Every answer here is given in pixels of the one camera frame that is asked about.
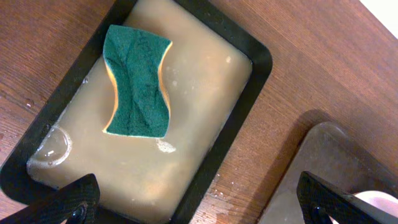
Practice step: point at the white plate top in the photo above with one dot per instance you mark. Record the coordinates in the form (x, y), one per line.
(374, 204)

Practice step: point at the large brown serving tray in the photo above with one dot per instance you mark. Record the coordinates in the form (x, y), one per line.
(328, 152)

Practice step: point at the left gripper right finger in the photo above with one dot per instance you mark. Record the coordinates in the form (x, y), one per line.
(322, 202)

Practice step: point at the small black water tray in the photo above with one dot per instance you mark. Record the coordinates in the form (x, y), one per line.
(212, 73)

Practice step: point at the green yellow sponge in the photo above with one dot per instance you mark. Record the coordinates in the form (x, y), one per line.
(133, 59)

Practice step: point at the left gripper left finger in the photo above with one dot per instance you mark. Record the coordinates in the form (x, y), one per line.
(75, 203)

